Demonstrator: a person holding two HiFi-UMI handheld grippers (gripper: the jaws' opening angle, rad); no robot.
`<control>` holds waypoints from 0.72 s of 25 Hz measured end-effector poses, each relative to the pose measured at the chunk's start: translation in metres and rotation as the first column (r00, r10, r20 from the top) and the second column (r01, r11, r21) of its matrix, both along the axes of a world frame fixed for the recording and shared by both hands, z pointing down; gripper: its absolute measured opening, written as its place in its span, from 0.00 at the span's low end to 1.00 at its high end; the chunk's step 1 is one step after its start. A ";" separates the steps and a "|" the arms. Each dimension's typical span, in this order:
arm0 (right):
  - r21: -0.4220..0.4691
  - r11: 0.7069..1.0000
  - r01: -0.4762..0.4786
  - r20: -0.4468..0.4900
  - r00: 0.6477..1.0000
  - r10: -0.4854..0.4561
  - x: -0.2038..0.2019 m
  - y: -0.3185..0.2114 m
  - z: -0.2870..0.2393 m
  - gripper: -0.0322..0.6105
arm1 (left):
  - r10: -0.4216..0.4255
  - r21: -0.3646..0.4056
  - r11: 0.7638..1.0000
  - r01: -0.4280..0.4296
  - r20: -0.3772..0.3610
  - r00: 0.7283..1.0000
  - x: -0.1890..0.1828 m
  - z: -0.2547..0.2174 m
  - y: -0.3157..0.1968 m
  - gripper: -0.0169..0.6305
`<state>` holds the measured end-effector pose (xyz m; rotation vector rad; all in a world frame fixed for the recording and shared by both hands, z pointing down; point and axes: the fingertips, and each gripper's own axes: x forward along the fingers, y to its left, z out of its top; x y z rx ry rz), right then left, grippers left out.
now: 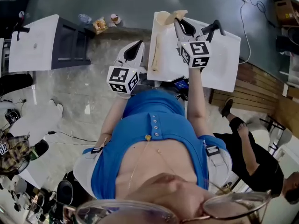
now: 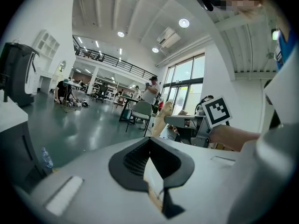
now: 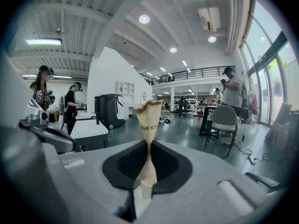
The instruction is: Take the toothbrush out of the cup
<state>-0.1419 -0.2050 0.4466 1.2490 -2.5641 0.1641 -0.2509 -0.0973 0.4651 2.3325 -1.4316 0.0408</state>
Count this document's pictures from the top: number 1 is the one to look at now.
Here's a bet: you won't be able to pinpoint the wooden slatted platform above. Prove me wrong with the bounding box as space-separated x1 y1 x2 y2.
209 59 299 140

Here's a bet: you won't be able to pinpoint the person's left forearm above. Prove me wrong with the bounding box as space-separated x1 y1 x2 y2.
100 91 132 147

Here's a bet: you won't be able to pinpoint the person's glasses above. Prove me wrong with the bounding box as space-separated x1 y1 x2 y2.
62 190 273 224

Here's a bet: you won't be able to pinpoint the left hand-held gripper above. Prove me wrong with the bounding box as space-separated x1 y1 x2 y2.
106 40 145 94

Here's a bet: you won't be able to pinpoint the white cable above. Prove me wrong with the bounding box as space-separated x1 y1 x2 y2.
238 0 252 65

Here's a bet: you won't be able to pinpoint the black faucet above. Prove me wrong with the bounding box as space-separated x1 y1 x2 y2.
202 19 227 43
15 26 31 42

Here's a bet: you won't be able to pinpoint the dark grey vanity cabinet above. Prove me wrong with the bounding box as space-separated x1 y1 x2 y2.
51 17 97 70

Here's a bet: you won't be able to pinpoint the gold necklace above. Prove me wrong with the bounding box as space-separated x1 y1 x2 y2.
128 134 178 190

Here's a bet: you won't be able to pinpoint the small black monitor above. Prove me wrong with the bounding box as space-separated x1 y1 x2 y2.
171 76 190 101

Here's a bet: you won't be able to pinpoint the person's blue shirt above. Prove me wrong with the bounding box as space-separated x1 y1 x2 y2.
83 89 228 199

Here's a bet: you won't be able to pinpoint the black rounded bag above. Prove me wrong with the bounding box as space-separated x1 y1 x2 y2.
0 72 34 96

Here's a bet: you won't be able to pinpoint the white ceramic sink basin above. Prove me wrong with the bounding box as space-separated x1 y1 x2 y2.
146 12 242 93
8 14 60 73

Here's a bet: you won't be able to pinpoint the white slotted panel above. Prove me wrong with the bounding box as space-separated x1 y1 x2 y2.
18 164 49 189

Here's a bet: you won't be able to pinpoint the small brown drink bottle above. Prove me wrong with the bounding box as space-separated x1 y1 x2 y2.
110 13 122 25

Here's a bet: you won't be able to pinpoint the cardboard box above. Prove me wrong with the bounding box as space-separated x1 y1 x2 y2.
271 0 299 29

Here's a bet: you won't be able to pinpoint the person's right forearm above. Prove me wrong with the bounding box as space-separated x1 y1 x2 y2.
185 68 207 140

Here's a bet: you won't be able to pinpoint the person's black backpack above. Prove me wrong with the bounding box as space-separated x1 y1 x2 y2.
56 180 74 206

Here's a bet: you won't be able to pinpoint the black floor cable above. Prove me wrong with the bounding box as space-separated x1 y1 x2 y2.
55 131 98 143

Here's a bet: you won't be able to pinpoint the person's face and neck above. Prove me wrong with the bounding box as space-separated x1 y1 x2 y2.
114 140 260 224

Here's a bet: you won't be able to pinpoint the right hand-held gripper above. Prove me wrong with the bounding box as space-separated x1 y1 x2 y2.
173 18 211 69

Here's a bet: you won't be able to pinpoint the beige cup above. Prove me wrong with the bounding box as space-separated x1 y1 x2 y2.
153 11 175 27

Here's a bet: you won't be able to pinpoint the black green hard-shell backpack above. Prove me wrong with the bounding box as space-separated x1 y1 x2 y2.
17 139 50 173

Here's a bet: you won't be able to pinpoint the clear water bottle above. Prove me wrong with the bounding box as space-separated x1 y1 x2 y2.
78 13 93 24

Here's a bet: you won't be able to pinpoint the white wrapped bundle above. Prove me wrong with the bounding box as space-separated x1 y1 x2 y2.
9 98 64 139

